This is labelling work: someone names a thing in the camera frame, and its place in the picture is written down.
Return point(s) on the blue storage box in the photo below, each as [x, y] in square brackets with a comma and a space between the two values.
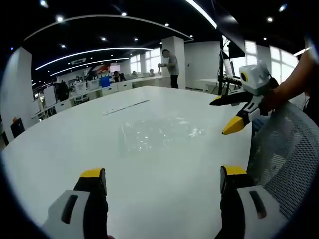
[105, 81]

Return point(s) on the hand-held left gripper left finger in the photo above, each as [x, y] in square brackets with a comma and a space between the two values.
[82, 199]

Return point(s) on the grey mesh office chair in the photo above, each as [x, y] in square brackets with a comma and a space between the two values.
[284, 159]

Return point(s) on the row of white desks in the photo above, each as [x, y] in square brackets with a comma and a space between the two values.
[99, 90]

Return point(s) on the white flat strip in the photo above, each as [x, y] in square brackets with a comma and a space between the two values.
[125, 106]

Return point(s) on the pile of clear packaging bags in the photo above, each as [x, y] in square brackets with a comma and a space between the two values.
[159, 133]

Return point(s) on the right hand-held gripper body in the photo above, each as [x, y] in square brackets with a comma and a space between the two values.
[255, 79]

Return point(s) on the person's right hand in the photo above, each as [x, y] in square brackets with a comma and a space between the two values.
[272, 99]

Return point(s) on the white pillar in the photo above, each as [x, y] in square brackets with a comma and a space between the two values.
[16, 92]
[174, 61]

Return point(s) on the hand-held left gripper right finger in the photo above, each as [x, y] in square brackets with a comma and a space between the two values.
[239, 199]

